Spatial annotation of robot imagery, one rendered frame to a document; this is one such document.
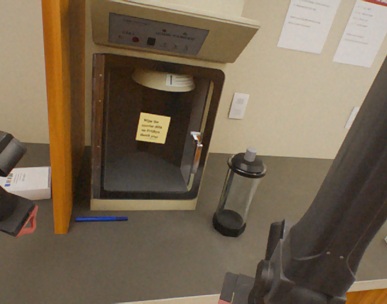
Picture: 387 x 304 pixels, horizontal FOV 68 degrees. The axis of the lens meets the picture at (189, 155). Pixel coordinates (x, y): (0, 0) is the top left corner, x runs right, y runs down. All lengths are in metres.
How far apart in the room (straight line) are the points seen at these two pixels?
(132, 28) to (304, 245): 0.49
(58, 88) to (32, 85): 0.58
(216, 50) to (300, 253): 0.48
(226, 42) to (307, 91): 0.82
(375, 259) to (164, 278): 0.66
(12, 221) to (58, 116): 0.22
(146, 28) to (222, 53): 0.18
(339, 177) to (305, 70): 1.13
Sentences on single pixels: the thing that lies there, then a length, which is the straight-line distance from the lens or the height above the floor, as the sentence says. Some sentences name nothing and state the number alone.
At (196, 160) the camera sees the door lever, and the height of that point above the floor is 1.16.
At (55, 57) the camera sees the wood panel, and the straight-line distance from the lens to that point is 0.62.
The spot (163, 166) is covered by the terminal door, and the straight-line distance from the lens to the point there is 0.80.
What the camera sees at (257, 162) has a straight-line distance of 0.78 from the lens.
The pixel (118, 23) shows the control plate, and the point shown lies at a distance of 0.61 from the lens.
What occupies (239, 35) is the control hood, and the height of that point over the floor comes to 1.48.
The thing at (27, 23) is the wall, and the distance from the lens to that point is 1.16.
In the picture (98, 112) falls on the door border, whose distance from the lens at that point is 0.72.
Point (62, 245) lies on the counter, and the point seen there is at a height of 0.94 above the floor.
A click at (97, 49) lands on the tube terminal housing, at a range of 0.70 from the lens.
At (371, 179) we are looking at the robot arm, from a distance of 0.26.
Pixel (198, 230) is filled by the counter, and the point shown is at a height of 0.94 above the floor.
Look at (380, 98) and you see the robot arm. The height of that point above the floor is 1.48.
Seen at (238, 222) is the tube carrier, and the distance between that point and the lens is 0.86.
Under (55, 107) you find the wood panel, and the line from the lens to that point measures 0.65.
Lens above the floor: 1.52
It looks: 28 degrees down
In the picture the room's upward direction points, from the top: 12 degrees clockwise
